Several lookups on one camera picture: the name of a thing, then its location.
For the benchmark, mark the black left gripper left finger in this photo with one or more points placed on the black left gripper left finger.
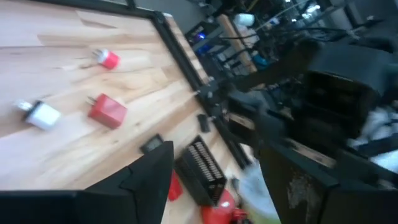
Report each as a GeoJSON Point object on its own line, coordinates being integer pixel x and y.
{"type": "Point", "coordinates": [124, 202]}

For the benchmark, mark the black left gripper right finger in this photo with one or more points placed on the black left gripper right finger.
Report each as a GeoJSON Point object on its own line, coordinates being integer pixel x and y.
{"type": "Point", "coordinates": [311, 202]}

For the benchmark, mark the green white charger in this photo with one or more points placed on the green white charger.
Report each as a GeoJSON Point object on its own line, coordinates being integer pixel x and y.
{"type": "Point", "coordinates": [258, 193]}

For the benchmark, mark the black small display meter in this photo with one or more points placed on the black small display meter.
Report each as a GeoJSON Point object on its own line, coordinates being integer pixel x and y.
{"type": "Point", "coordinates": [151, 143]}

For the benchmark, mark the red cube charger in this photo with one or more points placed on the red cube charger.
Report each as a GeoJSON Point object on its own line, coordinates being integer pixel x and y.
{"type": "Point", "coordinates": [109, 112]}

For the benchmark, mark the white cube charger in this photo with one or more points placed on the white cube charger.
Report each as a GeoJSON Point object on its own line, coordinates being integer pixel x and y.
{"type": "Point", "coordinates": [42, 115]}

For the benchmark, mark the small red white charger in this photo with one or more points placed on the small red white charger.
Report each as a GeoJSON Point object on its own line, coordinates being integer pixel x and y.
{"type": "Point", "coordinates": [109, 59]}

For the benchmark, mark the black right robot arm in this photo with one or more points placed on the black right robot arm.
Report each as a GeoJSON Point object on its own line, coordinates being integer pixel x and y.
{"type": "Point", "coordinates": [342, 62]}

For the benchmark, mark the red flat rectangular block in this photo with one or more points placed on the red flat rectangular block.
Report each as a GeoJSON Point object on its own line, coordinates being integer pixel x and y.
{"type": "Point", "coordinates": [175, 188]}

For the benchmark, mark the black mesh tray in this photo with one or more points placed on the black mesh tray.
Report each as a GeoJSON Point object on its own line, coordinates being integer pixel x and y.
{"type": "Point", "coordinates": [199, 168]}

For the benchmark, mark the red desk lamp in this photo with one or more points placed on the red desk lamp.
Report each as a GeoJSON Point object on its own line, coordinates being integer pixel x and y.
{"type": "Point", "coordinates": [220, 213]}

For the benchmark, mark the small black adapter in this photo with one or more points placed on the small black adapter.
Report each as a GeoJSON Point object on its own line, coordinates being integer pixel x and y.
{"type": "Point", "coordinates": [203, 123]}

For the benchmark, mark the wooden plank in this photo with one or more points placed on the wooden plank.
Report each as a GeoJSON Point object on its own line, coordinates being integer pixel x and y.
{"type": "Point", "coordinates": [236, 40]}

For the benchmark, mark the white roll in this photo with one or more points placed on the white roll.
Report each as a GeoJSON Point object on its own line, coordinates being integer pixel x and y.
{"type": "Point", "coordinates": [244, 19]}

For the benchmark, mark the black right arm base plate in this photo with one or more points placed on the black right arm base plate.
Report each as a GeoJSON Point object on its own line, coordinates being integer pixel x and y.
{"type": "Point", "coordinates": [214, 102]}

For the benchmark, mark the black right frame rails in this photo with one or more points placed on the black right frame rails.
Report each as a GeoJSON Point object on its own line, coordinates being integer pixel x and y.
{"type": "Point", "coordinates": [177, 51]}

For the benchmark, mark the black back frame rail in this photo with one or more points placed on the black back frame rail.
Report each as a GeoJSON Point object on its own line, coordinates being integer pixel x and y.
{"type": "Point", "coordinates": [93, 4]}

